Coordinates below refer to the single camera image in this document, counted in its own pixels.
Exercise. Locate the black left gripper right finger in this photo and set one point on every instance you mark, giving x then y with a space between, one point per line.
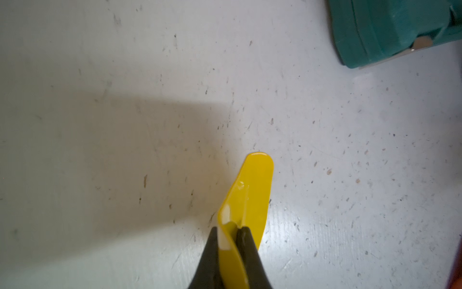
252 263

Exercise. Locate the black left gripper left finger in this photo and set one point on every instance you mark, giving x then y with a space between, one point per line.
207 275

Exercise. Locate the yellow shovel blue-tipped handle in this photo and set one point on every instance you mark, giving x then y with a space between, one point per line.
246 205

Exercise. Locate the green plastic tool case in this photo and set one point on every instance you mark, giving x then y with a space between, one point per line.
368 32

